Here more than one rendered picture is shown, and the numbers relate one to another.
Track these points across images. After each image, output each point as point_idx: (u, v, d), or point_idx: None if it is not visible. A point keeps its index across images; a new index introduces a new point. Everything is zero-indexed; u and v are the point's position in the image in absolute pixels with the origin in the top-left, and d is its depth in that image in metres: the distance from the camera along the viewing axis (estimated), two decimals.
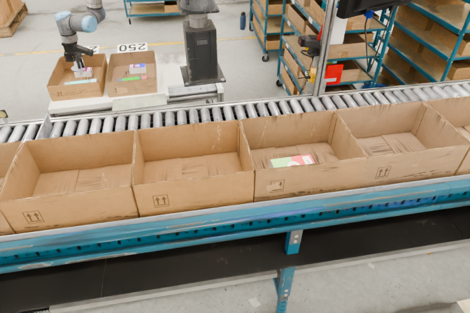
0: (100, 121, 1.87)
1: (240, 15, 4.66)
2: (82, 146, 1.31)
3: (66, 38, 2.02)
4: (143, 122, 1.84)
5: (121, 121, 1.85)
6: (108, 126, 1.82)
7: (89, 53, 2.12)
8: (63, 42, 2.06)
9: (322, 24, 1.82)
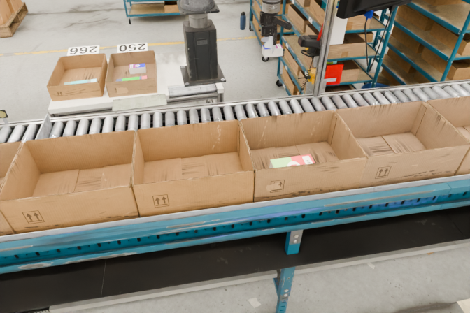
0: (100, 121, 1.87)
1: (240, 15, 4.66)
2: (82, 146, 1.31)
3: (271, 7, 1.67)
4: (143, 122, 1.84)
5: (121, 121, 1.85)
6: (108, 126, 1.82)
7: (289, 26, 1.76)
8: (264, 12, 1.71)
9: (322, 24, 1.82)
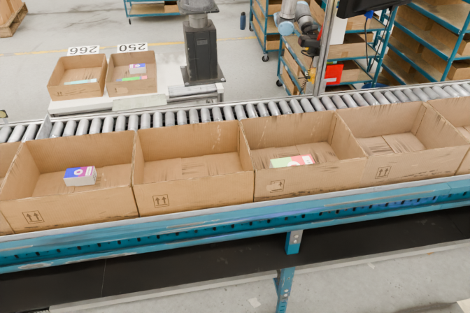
0: (100, 121, 1.87)
1: (240, 15, 4.66)
2: (82, 146, 1.31)
3: (298, 24, 2.13)
4: (143, 122, 1.84)
5: (121, 121, 1.85)
6: (108, 126, 1.82)
7: (310, 26, 2.00)
8: (303, 31, 2.15)
9: (322, 24, 1.82)
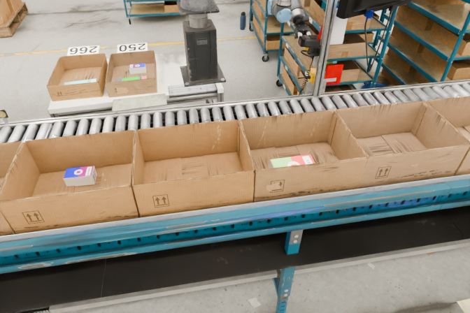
0: (100, 121, 1.87)
1: (240, 15, 4.66)
2: (82, 146, 1.31)
3: None
4: (143, 122, 1.84)
5: (121, 121, 1.85)
6: (108, 126, 1.82)
7: (301, 18, 2.11)
8: (295, 23, 2.25)
9: (322, 24, 1.82)
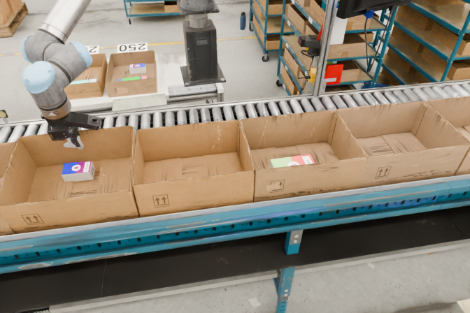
0: (100, 121, 1.87)
1: (240, 15, 4.66)
2: None
3: (49, 113, 1.08)
4: (143, 122, 1.84)
5: (121, 121, 1.85)
6: (108, 126, 1.82)
7: (94, 126, 1.19)
8: None
9: (322, 24, 1.82)
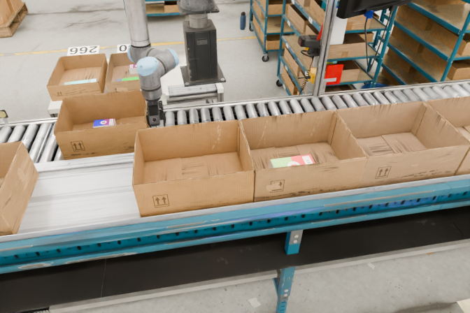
0: None
1: (240, 15, 4.66)
2: (105, 102, 1.78)
3: None
4: None
5: None
6: None
7: (149, 121, 1.55)
8: None
9: (322, 24, 1.82)
